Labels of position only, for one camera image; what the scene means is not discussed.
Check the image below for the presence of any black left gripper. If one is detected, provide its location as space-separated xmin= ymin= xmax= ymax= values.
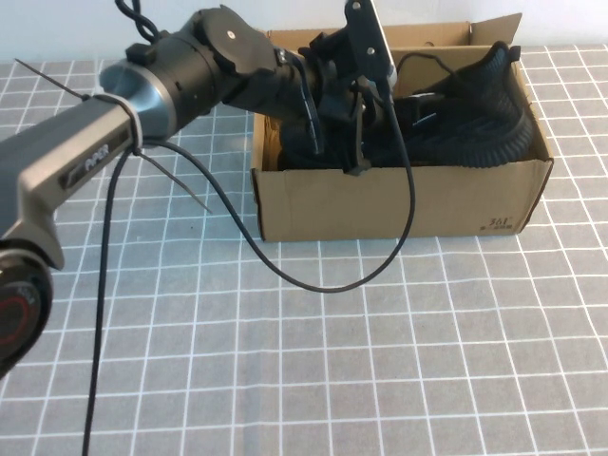
xmin=275 ymin=28 xmax=370 ymax=178

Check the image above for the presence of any black sneaker with white tongue label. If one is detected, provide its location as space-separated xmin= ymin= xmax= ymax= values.
xmin=374 ymin=40 xmax=536 ymax=170

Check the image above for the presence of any brown cardboard shoe box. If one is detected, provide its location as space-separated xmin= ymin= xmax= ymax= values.
xmin=249 ymin=13 xmax=556 ymax=244

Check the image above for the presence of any black sneaker with white stripes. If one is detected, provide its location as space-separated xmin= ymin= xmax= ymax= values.
xmin=277 ymin=94 xmax=414 ymax=173

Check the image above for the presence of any grey zip tie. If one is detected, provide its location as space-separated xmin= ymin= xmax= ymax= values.
xmin=135 ymin=144 xmax=214 ymax=215
xmin=12 ymin=57 xmax=143 ymax=156

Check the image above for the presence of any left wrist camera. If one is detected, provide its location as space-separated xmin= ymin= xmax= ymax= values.
xmin=342 ymin=0 xmax=399 ymax=86

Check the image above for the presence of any left camera cable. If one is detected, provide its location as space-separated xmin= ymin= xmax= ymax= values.
xmin=80 ymin=78 xmax=419 ymax=456

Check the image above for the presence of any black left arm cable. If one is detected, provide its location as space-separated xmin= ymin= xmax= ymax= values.
xmin=113 ymin=0 xmax=165 ymax=44

